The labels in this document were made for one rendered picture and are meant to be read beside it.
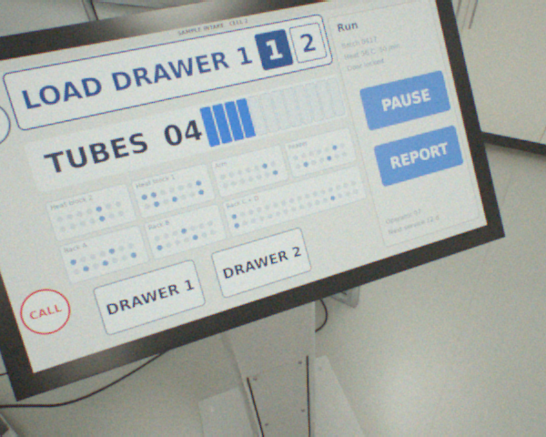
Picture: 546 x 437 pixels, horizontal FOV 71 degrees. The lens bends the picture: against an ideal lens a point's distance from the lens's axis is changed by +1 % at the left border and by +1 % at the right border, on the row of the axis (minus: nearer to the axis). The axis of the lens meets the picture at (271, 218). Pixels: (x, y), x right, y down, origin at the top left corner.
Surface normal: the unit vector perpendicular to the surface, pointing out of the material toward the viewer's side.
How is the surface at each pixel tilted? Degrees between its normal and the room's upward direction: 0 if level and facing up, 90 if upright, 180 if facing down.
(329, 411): 5
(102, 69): 50
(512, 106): 90
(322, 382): 5
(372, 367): 0
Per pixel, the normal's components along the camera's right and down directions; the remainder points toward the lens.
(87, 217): 0.19, 0.02
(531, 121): -0.54, 0.61
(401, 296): -0.07, -0.72
